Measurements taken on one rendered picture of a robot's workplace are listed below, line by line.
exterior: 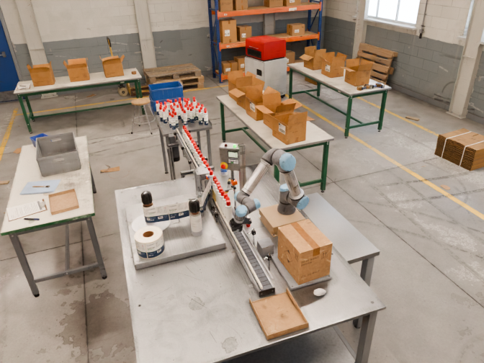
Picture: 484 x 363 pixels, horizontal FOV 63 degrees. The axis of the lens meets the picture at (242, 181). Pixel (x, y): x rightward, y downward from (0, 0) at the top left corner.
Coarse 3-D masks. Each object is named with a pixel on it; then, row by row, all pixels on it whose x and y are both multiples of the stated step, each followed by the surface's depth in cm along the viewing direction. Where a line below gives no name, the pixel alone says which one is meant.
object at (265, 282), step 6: (234, 234) 305; (240, 234) 305; (234, 240) 299; (240, 240) 299; (246, 246) 292; (246, 252) 286; (252, 252) 286; (252, 258) 281; (252, 264) 275; (258, 264) 275; (258, 270) 270; (258, 276) 265; (264, 276) 265; (264, 282) 260; (264, 288) 255; (270, 288) 255
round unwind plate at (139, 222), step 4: (140, 216) 328; (136, 220) 323; (140, 220) 323; (144, 220) 323; (168, 220) 322; (132, 224) 319; (136, 224) 319; (140, 224) 319; (144, 224) 318; (156, 224) 318; (160, 224) 318; (164, 224) 318; (168, 224) 317; (136, 228) 314; (164, 228) 313
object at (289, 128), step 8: (296, 112) 492; (304, 112) 455; (272, 120) 483; (280, 120) 489; (288, 120) 451; (296, 120) 456; (304, 120) 462; (272, 128) 488; (280, 128) 471; (288, 128) 457; (296, 128) 463; (304, 128) 468; (280, 136) 476; (288, 136) 462; (296, 136) 468; (304, 136) 473; (288, 144) 468
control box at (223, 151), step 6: (222, 144) 307; (228, 144) 307; (234, 144) 306; (222, 150) 302; (228, 150) 301; (234, 150) 299; (222, 156) 305; (222, 162) 308; (228, 168) 309; (234, 168) 307; (240, 168) 306
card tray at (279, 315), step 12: (264, 300) 252; (276, 300) 252; (288, 300) 252; (264, 312) 244; (276, 312) 244; (288, 312) 244; (300, 312) 240; (264, 324) 236; (276, 324) 236; (288, 324) 235; (300, 324) 231; (276, 336) 228
